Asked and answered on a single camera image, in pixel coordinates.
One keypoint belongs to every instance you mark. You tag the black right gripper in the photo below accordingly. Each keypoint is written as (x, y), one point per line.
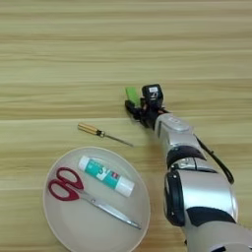
(149, 116)

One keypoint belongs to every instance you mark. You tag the green rectangular block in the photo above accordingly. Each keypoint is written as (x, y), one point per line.
(132, 93)

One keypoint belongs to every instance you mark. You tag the beige round plate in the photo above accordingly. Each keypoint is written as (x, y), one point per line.
(82, 226)

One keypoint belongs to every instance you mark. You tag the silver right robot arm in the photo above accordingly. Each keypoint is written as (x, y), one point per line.
(197, 197)

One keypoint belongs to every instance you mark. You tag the white teal glue stick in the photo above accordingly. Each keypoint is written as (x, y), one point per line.
(101, 174)

